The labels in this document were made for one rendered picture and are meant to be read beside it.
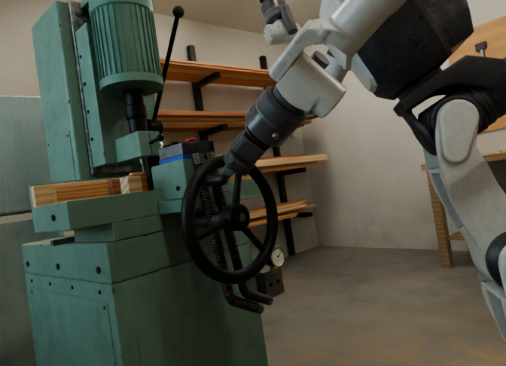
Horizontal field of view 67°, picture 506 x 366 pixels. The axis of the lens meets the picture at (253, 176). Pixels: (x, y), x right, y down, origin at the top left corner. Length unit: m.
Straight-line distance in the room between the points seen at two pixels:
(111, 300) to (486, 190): 0.87
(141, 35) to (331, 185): 3.85
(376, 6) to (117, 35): 0.74
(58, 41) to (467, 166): 1.18
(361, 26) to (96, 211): 0.63
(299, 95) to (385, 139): 3.69
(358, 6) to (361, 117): 3.88
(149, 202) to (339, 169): 3.85
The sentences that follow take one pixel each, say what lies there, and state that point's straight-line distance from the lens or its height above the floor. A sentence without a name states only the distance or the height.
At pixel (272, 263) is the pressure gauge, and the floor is 0.65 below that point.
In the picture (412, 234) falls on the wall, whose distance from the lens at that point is 4.30.
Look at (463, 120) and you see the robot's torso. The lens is 0.98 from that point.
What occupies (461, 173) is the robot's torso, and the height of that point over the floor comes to 0.83.
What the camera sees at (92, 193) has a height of 0.91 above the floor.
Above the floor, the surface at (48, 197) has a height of 0.92.
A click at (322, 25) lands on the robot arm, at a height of 1.09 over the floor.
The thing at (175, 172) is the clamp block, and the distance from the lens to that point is 0.92.
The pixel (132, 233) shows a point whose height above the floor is 0.81.
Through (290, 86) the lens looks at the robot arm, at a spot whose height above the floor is 1.02.
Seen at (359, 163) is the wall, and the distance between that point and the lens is 4.49.
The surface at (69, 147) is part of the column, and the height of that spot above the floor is 1.07.
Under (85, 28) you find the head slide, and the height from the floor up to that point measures 1.40.
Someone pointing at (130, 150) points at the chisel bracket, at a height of 1.02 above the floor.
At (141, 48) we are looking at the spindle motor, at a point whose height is 1.29.
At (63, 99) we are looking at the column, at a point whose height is 1.22.
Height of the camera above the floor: 0.87
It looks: 2 degrees up
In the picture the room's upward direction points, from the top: 8 degrees counter-clockwise
